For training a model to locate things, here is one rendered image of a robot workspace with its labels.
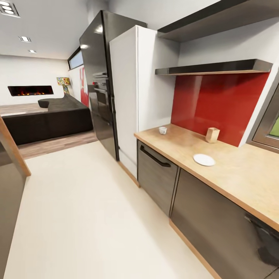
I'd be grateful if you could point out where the coffee cup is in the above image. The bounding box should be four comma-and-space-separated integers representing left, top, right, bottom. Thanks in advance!
159, 126, 167, 134

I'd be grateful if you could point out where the saucer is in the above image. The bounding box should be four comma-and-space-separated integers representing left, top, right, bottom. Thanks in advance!
193, 154, 215, 166

